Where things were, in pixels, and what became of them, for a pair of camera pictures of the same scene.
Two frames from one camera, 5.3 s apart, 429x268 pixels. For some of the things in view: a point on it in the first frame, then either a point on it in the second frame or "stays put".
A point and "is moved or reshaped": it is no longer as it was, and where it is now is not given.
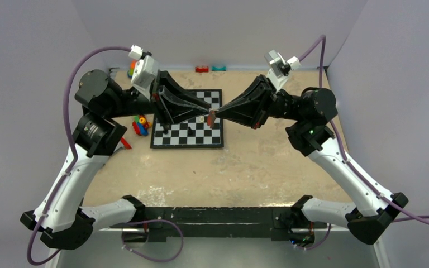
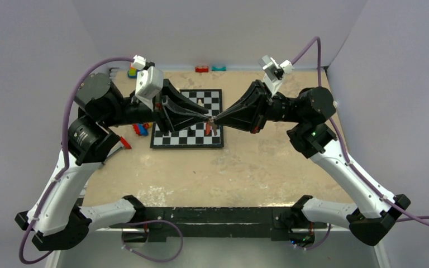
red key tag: [211, 119] is moved or reshaped
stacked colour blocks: [130, 72] stays put
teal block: [214, 68] stays put
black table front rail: [281, 224] stays put
